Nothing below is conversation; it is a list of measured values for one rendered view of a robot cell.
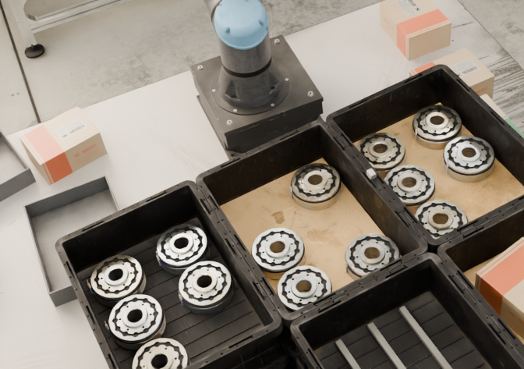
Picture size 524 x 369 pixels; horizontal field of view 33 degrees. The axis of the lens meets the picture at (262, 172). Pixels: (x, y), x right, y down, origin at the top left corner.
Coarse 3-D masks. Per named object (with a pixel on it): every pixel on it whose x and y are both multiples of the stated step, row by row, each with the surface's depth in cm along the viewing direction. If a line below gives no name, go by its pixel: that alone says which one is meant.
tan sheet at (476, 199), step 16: (384, 128) 196; (400, 128) 195; (464, 128) 193; (416, 144) 191; (416, 160) 188; (432, 160) 188; (496, 160) 186; (448, 176) 184; (496, 176) 183; (512, 176) 182; (448, 192) 182; (464, 192) 181; (480, 192) 181; (496, 192) 180; (512, 192) 180; (464, 208) 178; (480, 208) 178
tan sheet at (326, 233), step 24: (264, 192) 188; (288, 192) 187; (240, 216) 184; (264, 216) 183; (288, 216) 183; (312, 216) 182; (336, 216) 181; (360, 216) 180; (312, 240) 178; (336, 240) 177; (312, 264) 174; (336, 264) 173; (336, 288) 170
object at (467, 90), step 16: (416, 80) 190; (368, 96) 188; (336, 112) 186; (496, 112) 181; (336, 128) 183; (512, 128) 178; (352, 144) 180; (400, 208) 168; (496, 208) 165; (416, 224) 165; (480, 224) 163; (432, 240) 162; (448, 240) 162
